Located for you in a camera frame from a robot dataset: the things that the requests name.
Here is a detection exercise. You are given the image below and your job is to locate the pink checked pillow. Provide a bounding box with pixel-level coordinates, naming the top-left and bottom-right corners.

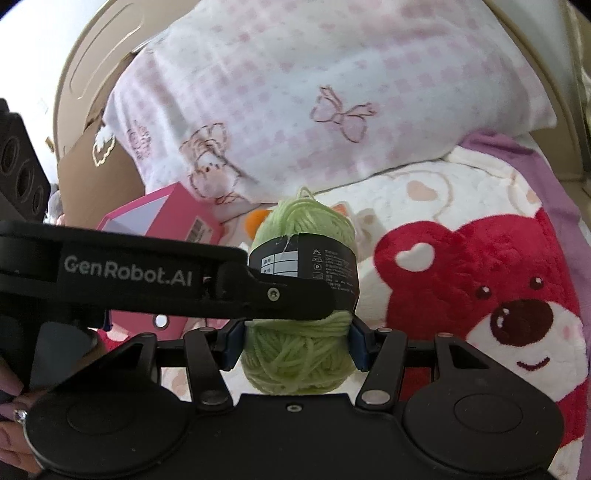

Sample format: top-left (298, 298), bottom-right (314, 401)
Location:
top-left (92, 0), bottom-right (557, 219)

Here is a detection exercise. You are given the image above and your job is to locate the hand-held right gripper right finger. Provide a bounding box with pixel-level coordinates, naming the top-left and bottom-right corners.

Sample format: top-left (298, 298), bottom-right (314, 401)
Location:
top-left (347, 318), bottom-right (493, 410)

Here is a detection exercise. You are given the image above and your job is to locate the brown cardboard box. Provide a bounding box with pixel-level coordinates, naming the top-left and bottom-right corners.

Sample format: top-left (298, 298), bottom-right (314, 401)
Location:
top-left (58, 51), bottom-right (149, 232)

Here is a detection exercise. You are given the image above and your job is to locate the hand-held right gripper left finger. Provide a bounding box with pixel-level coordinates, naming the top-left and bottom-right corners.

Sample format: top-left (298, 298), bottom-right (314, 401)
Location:
top-left (99, 319), bottom-right (250, 414)

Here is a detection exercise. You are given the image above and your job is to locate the orange ball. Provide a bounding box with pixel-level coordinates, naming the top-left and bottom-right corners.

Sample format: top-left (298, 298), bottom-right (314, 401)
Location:
top-left (245, 210), bottom-right (271, 239)

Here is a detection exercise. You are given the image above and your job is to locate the green yarn ball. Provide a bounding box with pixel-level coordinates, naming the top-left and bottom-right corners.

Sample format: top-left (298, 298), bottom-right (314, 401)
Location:
top-left (239, 186), bottom-right (362, 396)

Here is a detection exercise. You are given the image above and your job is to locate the pink cardboard storage box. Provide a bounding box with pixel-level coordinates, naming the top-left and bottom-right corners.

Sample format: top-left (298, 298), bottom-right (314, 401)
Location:
top-left (95, 182), bottom-right (225, 344)

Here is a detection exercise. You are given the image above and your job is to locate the printed fleece blanket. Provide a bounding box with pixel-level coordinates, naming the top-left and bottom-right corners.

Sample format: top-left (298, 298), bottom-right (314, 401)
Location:
top-left (92, 131), bottom-right (590, 480)

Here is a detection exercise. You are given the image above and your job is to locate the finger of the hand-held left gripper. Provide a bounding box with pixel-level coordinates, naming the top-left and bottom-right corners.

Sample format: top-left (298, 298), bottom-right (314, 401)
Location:
top-left (204, 261), bottom-right (336, 321)

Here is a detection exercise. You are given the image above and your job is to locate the person's left hand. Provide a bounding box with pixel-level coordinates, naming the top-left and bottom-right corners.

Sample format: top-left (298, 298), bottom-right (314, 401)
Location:
top-left (0, 355), bottom-right (47, 477)

